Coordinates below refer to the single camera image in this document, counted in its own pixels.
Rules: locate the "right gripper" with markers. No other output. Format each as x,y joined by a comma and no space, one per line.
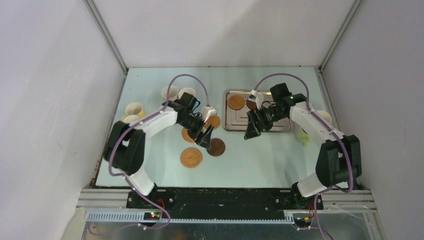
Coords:
255,120

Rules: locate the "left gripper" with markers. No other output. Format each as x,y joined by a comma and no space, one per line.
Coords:
201,124

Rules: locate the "dark wood coaster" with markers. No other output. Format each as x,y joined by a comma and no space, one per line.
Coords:
250,105
217,147

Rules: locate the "light wood coaster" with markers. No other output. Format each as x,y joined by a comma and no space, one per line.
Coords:
236,102
214,121

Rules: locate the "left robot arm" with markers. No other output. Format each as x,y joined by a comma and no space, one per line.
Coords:
125,147

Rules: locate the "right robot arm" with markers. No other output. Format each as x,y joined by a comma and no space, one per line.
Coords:
339,158

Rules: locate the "pink cup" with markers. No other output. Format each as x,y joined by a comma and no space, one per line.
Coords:
170,93
325,115

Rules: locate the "green cup right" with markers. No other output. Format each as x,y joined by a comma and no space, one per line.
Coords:
302,136

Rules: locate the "pink cup right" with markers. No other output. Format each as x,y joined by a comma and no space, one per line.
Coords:
325,115

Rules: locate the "metal tray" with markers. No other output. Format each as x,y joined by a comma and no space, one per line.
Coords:
237,120

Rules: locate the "blue mug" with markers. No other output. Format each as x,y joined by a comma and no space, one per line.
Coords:
187,90

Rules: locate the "yellow mug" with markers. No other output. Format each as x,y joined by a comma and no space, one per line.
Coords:
134,108

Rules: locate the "yellow-green mug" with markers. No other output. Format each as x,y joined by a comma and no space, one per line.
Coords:
130,118

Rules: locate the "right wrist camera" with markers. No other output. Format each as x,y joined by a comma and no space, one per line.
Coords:
256,98

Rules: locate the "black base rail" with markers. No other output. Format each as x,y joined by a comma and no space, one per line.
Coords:
224,203

